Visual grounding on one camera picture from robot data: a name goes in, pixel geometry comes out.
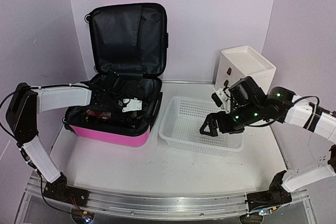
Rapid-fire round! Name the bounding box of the pink cartoon child suitcase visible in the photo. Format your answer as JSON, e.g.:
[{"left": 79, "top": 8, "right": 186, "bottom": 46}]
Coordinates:
[{"left": 63, "top": 3, "right": 169, "bottom": 147}]

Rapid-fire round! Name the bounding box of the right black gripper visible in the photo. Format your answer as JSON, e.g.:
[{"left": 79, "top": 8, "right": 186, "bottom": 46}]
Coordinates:
[{"left": 200, "top": 102, "right": 262, "bottom": 138}]

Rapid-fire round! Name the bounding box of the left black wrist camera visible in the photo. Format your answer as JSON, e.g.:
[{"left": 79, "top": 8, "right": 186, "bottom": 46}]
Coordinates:
[{"left": 104, "top": 72, "right": 125, "bottom": 95}]

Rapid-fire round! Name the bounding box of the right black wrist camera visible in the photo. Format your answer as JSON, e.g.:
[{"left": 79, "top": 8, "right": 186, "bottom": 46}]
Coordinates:
[{"left": 228, "top": 76, "right": 267, "bottom": 111}]

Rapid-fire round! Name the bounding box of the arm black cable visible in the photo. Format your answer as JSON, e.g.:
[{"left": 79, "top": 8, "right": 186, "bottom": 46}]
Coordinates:
[
  {"left": 0, "top": 84, "right": 90, "bottom": 209},
  {"left": 244, "top": 95, "right": 321, "bottom": 129}
]

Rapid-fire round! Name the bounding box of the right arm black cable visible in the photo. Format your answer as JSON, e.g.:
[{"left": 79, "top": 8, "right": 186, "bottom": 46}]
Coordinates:
[{"left": 244, "top": 95, "right": 321, "bottom": 129}]

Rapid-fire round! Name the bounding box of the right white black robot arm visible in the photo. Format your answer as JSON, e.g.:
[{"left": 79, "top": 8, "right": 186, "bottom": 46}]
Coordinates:
[{"left": 199, "top": 84, "right": 335, "bottom": 215}]

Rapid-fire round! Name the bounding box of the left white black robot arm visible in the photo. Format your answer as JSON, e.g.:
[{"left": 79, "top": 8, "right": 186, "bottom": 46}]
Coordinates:
[{"left": 6, "top": 73, "right": 148, "bottom": 206}]

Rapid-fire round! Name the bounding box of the plaid garment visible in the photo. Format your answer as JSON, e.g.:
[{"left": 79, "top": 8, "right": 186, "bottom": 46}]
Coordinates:
[{"left": 86, "top": 110, "right": 111, "bottom": 119}]

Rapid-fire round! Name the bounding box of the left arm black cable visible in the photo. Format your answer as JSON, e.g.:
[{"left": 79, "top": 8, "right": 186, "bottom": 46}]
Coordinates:
[{"left": 0, "top": 84, "right": 90, "bottom": 209}]

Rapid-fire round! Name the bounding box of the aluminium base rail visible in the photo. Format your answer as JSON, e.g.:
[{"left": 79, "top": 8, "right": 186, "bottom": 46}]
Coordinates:
[{"left": 25, "top": 171, "right": 312, "bottom": 219}]

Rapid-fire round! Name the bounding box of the white perforated plastic basket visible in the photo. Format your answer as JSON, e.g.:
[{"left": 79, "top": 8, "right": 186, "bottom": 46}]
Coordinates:
[{"left": 159, "top": 95, "right": 245, "bottom": 156}]

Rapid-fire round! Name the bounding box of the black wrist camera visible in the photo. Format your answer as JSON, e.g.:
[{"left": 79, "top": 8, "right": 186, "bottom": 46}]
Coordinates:
[
  {"left": 104, "top": 72, "right": 125, "bottom": 95},
  {"left": 228, "top": 76, "right": 267, "bottom": 111}
]

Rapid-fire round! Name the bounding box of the white three-drawer storage cabinet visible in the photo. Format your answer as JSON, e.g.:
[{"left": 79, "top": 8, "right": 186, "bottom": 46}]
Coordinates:
[{"left": 214, "top": 46, "right": 276, "bottom": 93}]

